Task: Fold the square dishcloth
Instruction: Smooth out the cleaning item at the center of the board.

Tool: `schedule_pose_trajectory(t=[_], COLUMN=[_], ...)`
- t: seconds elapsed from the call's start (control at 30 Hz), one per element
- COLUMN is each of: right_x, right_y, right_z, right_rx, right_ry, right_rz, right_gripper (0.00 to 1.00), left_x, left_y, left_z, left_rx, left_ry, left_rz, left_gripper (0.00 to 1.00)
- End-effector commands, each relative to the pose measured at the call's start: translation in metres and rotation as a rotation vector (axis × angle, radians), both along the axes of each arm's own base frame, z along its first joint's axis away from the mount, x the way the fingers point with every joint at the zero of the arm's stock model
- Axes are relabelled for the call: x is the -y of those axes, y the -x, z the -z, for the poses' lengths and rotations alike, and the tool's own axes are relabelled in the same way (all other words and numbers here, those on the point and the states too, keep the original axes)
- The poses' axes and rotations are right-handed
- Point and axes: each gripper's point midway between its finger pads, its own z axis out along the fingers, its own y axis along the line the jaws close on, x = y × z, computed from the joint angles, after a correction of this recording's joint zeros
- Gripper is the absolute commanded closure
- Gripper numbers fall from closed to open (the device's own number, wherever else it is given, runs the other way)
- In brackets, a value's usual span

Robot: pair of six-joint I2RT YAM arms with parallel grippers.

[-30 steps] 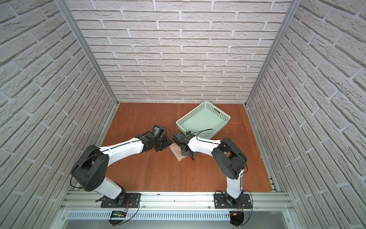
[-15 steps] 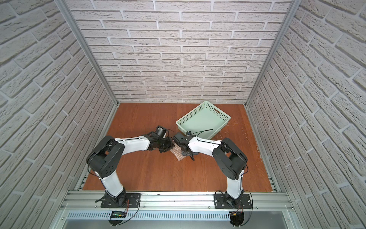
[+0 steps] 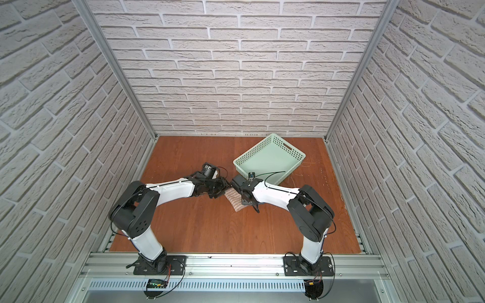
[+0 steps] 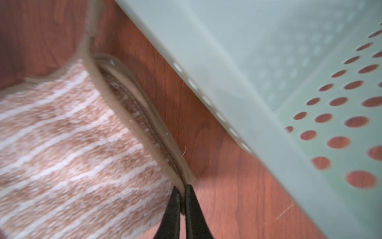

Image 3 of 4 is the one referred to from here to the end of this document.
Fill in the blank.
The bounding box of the controller board with wires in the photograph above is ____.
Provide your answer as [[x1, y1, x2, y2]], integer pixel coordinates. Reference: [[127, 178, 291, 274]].
[[304, 280, 324, 300], [144, 279, 168, 299]]

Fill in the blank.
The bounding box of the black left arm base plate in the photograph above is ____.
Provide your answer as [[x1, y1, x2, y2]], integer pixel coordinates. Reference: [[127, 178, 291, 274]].
[[133, 255, 187, 276]]

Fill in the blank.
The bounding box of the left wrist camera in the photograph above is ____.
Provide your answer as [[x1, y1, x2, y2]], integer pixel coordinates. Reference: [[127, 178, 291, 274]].
[[202, 162, 218, 179]]

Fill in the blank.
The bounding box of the aluminium front rail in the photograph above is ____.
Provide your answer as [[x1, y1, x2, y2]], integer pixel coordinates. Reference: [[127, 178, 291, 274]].
[[80, 252, 390, 280]]

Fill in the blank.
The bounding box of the left controller board with wires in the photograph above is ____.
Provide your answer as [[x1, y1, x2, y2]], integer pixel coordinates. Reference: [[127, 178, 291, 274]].
[[144, 279, 168, 299]]

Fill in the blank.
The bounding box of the mint green perforated basket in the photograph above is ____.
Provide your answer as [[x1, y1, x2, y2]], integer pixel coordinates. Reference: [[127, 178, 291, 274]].
[[233, 133, 306, 185]]

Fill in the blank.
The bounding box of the perforated metal vent strip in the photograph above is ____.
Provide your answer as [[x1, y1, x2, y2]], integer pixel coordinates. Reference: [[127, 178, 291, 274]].
[[88, 279, 304, 292]]

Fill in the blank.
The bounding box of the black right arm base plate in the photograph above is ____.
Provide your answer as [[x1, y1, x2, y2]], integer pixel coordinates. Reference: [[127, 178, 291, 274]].
[[283, 255, 335, 277]]

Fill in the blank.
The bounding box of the aluminium corner post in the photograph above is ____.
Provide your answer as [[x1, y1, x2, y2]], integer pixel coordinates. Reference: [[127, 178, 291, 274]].
[[73, 0, 157, 141], [324, 0, 400, 143]]

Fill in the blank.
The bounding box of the aluminium corner post right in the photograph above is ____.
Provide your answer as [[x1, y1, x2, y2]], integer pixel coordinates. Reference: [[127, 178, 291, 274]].
[[324, 0, 400, 143]]

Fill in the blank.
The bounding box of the striped brown white dishcloth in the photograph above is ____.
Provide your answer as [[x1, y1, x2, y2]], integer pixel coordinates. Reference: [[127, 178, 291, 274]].
[[224, 188, 248, 212]]

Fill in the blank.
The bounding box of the right controller board with wires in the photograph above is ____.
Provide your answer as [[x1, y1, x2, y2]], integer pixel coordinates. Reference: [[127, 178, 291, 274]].
[[304, 280, 324, 300]]

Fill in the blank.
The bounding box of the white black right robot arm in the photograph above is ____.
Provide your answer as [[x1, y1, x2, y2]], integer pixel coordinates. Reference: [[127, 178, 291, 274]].
[[231, 175, 335, 268]]

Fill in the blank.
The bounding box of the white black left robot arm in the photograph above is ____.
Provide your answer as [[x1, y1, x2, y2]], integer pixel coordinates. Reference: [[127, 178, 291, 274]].
[[109, 172, 230, 262]]

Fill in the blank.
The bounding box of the aluminium corner post left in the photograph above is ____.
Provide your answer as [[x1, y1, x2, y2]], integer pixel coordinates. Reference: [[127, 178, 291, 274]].
[[73, 0, 157, 141]]

